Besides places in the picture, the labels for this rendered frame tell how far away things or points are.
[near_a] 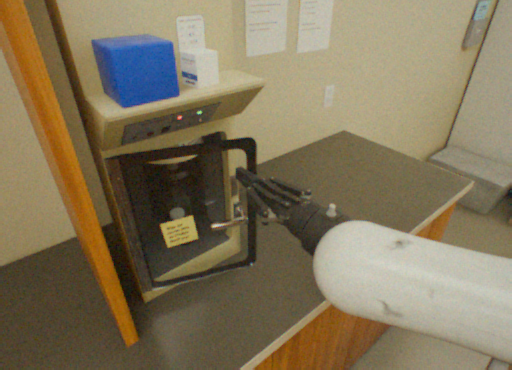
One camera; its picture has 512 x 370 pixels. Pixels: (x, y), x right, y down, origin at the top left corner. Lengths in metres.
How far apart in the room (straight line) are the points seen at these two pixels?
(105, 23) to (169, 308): 0.68
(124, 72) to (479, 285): 0.50
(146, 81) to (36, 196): 0.72
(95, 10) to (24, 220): 0.77
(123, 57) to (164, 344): 0.65
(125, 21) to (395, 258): 0.55
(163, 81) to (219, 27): 0.22
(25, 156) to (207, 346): 0.74
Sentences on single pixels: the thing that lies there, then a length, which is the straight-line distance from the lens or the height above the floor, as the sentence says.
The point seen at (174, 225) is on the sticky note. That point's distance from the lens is 0.77.
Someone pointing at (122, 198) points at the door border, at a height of 1.29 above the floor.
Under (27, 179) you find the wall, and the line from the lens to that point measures 1.16.
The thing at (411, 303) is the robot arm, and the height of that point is 1.43.
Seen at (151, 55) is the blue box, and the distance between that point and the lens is 0.55.
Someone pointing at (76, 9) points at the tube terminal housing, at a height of 1.64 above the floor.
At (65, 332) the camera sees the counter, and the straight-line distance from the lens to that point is 0.99.
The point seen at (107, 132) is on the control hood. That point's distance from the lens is 0.58.
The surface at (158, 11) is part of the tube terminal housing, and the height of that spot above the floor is 1.63.
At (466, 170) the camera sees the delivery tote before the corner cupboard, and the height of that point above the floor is 0.33.
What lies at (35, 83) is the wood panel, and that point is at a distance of 0.53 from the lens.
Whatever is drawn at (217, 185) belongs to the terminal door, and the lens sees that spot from 0.73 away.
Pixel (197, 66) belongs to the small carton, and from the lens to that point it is 0.61.
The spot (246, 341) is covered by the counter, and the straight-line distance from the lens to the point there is 0.86.
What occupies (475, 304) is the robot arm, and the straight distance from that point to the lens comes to 0.34.
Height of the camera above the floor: 1.68
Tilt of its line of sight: 32 degrees down
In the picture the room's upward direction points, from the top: straight up
